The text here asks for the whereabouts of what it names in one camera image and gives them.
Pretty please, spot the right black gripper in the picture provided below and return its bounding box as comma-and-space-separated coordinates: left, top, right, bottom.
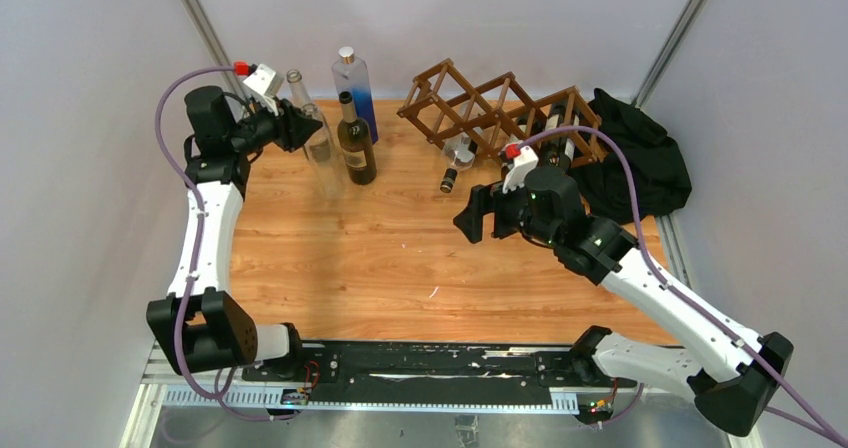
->
453, 169, 560, 247

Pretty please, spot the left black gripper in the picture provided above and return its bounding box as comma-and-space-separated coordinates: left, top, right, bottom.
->
228, 96, 321, 157

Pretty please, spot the clear glass bottle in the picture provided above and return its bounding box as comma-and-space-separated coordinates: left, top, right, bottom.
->
302, 103, 344, 200

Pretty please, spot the clear bottle black cap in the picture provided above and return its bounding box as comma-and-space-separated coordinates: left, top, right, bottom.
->
440, 133, 477, 193

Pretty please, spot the olive green wine bottle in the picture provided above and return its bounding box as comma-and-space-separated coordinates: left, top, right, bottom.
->
336, 91, 377, 185

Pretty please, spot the blue square glass bottle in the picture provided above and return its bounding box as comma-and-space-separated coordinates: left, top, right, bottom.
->
331, 46, 379, 144

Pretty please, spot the clear bottle black label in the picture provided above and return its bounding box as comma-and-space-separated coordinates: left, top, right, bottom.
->
286, 69, 313, 108

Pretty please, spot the dark wine bottle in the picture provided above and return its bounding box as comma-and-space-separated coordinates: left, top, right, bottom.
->
539, 104, 576, 172
499, 115, 544, 180

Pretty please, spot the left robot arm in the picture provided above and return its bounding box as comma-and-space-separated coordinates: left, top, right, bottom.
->
146, 86, 322, 381

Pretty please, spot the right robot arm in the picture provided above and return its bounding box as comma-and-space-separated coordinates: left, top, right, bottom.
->
453, 166, 794, 437

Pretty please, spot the brown wooden wine rack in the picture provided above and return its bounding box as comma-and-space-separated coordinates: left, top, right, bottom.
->
397, 58, 602, 162

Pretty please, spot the black cloth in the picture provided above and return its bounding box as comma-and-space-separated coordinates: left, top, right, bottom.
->
569, 88, 692, 224

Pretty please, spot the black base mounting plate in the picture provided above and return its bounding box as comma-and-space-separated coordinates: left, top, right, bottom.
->
240, 340, 636, 411

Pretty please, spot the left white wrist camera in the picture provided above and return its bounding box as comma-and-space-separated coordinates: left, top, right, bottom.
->
243, 64, 285, 116

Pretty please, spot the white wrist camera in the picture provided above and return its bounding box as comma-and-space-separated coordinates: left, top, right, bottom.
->
502, 143, 539, 194
243, 64, 285, 116

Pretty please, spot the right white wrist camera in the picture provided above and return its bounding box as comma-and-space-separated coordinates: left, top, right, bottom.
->
502, 143, 539, 194

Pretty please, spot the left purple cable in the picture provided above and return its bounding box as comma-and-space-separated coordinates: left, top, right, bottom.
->
154, 61, 299, 423

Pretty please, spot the purple cable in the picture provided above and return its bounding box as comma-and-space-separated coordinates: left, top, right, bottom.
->
506, 124, 848, 448
154, 61, 299, 423

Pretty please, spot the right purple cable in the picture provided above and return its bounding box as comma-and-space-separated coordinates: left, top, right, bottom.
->
506, 124, 848, 448

